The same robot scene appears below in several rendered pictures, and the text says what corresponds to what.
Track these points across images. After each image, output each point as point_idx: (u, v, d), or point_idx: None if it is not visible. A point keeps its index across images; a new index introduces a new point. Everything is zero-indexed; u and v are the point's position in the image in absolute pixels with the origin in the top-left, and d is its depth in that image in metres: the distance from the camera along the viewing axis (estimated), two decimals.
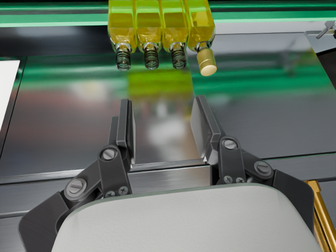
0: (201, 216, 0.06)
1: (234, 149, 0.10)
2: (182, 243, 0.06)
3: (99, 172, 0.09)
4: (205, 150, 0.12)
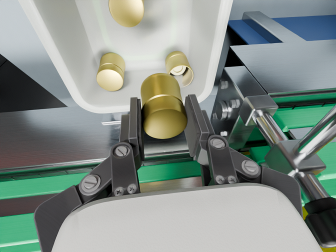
0: (201, 216, 0.06)
1: (222, 147, 0.10)
2: (182, 243, 0.06)
3: (112, 168, 0.09)
4: (195, 149, 0.12)
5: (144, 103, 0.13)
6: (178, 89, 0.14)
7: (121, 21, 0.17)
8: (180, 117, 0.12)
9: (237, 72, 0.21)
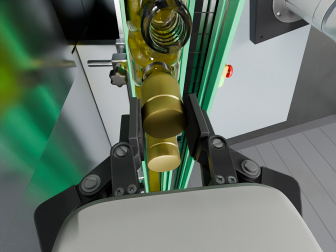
0: (201, 216, 0.06)
1: (222, 147, 0.10)
2: (182, 243, 0.06)
3: (112, 168, 0.09)
4: (195, 149, 0.12)
5: (144, 103, 0.13)
6: (178, 89, 0.14)
7: None
8: (180, 117, 0.12)
9: None
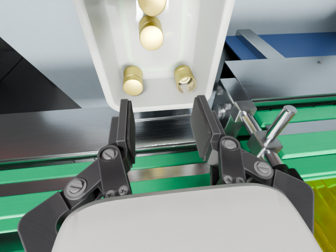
0: (201, 216, 0.06)
1: (234, 149, 0.10)
2: (182, 243, 0.06)
3: (99, 172, 0.09)
4: (205, 150, 0.12)
5: None
6: None
7: (147, 47, 0.24)
8: None
9: (230, 82, 0.28)
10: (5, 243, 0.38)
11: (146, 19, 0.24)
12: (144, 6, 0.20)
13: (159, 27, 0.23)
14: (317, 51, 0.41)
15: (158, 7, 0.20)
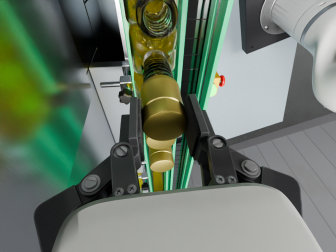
0: (201, 216, 0.06)
1: (222, 147, 0.10)
2: (182, 243, 0.06)
3: (112, 168, 0.09)
4: (195, 149, 0.12)
5: None
6: None
7: (156, 137, 0.13)
8: None
9: None
10: None
11: (155, 89, 0.13)
12: None
13: (180, 110, 0.12)
14: None
15: None
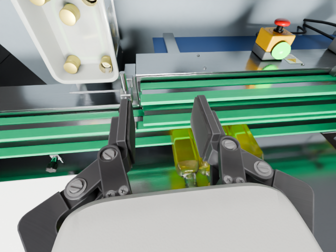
0: (201, 216, 0.06)
1: (234, 149, 0.10)
2: (182, 243, 0.06)
3: (99, 172, 0.09)
4: (205, 150, 0.12)
5: None
6: None
7: None
8: None
9: (129, 66, 0.46)
10: None
11: None
12: (63, 20, 0.38)
13: None
14: (212, 49, 0.60)
15: (71, 21, 0.38)
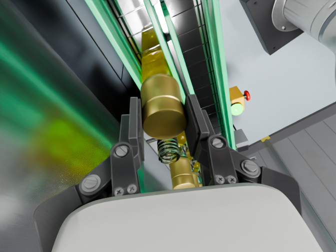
0: (201, 216, 0.06)
1: (222, 147, 0.10)
2: (182, 243, 0.06)
3: (112, 168, 0.09)
4: (195, 149, 0.12)
5: None
6: (195, 179, 0.30)
7: None
8: None
9: None
10: None
11: (175, 169, 0.26)
12: (152, 132, 0.13)
13: (188, 181, 0.24)
14: None
15: (173, 131, 0.13)
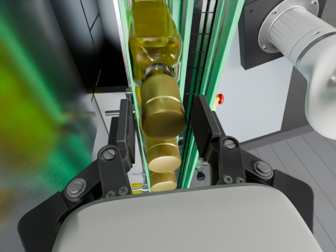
0: (201, 216, 0.06)
1: (234, 149, 0.10)
2: (182, 243, 0.06)
3: (99, 172, 0.09)
4: (205, 150, 0.12)
5: (151, 174, 0.21)
6: None
7: (157, 171, 0.17)
8: (172, 184, 0.21)
9: None
10: None
11: None
12: (151, 132, 0.13)
13: (175, 154, 0.16)
14: None
15: (173, 132, 0.13)
